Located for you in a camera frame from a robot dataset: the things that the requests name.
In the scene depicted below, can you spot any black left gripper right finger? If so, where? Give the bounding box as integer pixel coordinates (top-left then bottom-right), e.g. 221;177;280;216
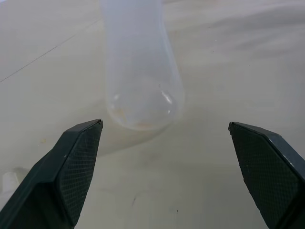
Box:
228;121;305;229

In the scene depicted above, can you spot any frosted plastic conical flask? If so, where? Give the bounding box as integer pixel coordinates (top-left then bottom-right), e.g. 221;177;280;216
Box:
99;0;186;131

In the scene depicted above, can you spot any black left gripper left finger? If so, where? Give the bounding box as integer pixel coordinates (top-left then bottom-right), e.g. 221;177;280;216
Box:
0;119;104;229

